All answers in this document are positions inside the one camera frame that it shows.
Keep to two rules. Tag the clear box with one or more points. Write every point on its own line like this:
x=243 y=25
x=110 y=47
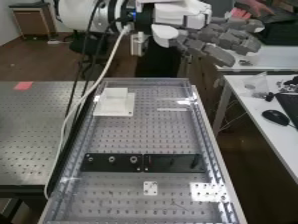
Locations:
x=147 y=140

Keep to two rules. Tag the black keyboard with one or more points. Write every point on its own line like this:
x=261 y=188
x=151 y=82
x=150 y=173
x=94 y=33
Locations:
x=291 y=106

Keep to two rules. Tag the small white box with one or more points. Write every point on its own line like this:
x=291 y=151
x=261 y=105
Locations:
x=115 y=101

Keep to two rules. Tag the small white square plate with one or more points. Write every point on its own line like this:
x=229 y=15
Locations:
x=151 y=188

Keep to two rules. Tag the clear plastic bag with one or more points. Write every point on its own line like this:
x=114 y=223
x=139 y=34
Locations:
x=257 y=85

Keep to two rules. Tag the thin stick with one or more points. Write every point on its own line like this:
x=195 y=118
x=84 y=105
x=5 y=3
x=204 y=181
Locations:
x=193 y=161

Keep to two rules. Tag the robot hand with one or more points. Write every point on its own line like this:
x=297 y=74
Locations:
x=187 y=16

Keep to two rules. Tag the brown cabinet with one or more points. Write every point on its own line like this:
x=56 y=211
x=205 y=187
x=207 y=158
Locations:
x=34 y=20

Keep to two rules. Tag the wooden chopstick with black end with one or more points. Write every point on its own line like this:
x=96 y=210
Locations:
x=174 y=109

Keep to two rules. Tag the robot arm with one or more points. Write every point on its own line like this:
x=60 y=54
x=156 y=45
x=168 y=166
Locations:
x=80 y=13

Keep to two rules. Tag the person's hand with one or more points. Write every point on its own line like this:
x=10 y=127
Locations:
x=260 y=6

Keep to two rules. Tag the black computer mouse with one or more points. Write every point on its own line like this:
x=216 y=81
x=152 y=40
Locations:
x=276 y=117

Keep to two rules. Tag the red tape patch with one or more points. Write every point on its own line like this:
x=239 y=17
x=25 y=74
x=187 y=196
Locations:
x=23 y=85

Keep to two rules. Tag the white desk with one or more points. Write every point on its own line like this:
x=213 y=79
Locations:
x=261 y=110
x=271 y=61

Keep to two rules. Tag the black plate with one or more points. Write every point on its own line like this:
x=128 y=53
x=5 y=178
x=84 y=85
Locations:
x=124 y=163

